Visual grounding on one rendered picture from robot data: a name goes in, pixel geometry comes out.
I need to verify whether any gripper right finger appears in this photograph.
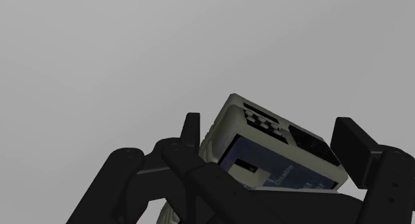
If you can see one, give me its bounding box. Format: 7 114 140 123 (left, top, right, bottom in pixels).
330 116 415 224

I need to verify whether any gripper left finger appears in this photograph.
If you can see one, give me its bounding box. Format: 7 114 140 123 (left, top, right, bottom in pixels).
65 112 251 224

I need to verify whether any beige handheld device with screen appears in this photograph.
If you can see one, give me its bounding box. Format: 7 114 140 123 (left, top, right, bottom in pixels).
156 93 349 224

